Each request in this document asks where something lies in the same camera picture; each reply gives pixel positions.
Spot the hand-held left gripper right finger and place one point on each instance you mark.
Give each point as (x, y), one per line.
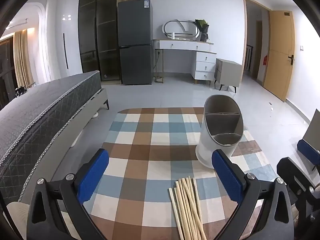
(227, 177)

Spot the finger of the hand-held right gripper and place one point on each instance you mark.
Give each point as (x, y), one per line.
(292, 172)
(308, 152)

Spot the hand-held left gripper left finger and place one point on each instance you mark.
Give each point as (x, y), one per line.
(92, 177)

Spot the white grey utensil holder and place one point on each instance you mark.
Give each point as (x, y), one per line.
(210, 140)

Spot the bundle of wooden chopsticks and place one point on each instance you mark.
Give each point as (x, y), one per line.
(186, 205)

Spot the grey side table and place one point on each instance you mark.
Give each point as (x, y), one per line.
(313, 127)

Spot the checked tablecloth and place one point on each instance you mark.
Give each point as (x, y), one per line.
(150, 155)

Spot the white round bed foot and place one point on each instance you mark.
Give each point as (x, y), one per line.
(95, 115)

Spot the grey quilted mattress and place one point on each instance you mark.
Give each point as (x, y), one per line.
(37, 110)

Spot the red door sign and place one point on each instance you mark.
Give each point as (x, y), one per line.
(265, 60)

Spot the wooden door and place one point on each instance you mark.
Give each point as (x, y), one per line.
(277, 55)

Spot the grey nightstand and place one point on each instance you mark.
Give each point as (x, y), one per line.
(228, 72)

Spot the small black tripod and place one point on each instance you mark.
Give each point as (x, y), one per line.
(20, 91)

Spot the dark stair railing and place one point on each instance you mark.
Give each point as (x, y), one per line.
(249, 57)

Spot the white power strip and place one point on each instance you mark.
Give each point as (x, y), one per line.
(158, 79)

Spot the white dressing table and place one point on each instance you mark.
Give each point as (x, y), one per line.
(205, 60)

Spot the dark glass window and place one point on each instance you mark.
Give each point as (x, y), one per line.
(6, 75)

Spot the beige curtain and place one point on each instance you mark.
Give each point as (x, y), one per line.
(22, 60)

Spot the white wardrobe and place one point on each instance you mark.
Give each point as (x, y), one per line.
(57, 42)

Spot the grey refrigerator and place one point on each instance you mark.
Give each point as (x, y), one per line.
(135, 42)

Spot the dark glass cabinet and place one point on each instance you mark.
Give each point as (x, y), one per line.
(100, 30)

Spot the oval mirror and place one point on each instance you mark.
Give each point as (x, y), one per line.
(180, 28)

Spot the wooden door frame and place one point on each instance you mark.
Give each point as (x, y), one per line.
(244, 30)

